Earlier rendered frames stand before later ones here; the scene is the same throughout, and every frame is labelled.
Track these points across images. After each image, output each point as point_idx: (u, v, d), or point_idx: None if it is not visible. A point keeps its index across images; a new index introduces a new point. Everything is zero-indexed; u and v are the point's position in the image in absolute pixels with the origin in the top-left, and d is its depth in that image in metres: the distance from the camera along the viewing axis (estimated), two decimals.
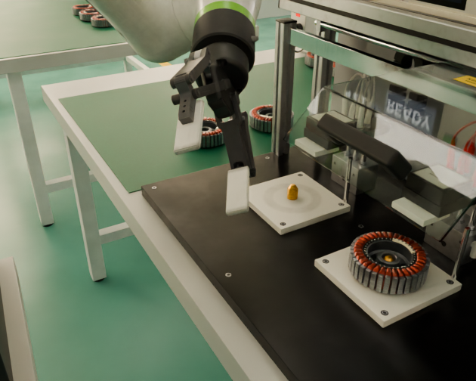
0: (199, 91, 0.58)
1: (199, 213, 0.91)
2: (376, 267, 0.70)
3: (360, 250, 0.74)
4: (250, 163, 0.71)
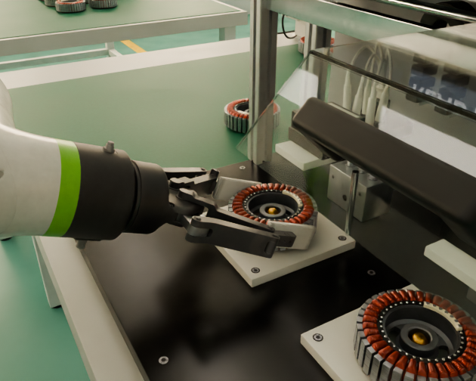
0: (270, 226, 0.55)
1: (136, 251, 0.63)
2: (402, 361, 0.42)
3: (374, 326, 0.46)
4: (199, 172, 0.65)
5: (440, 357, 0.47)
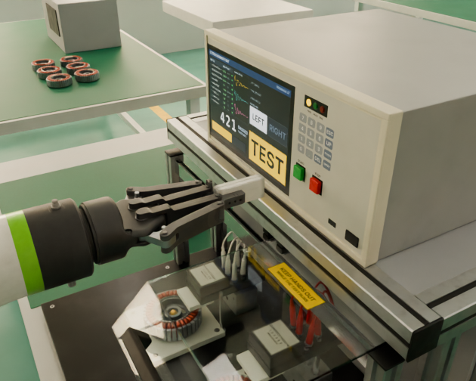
0: (216, 195, 0.64)
1: (85, 339, 0.99)
2: None
3: None
4: (189, 187, 0.66)
5: None
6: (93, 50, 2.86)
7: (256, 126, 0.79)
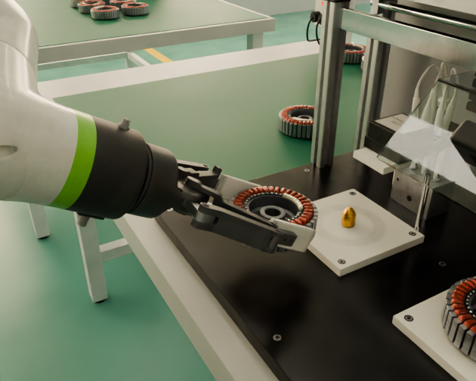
0: (273, 222, 0.55)
1: (230, 245, 0.71)
2: None
3: (462, 307, 0.53)
4: (202, 168, 0.65)
5: None
6: None
7: None
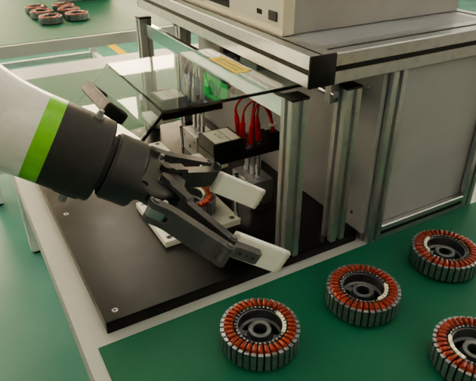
0: (232, 236, 0.53)
1: None
2: None
3: None
4: (204, 163, 0.67)
5: None
6: (85, 0, 3.00)
7: None
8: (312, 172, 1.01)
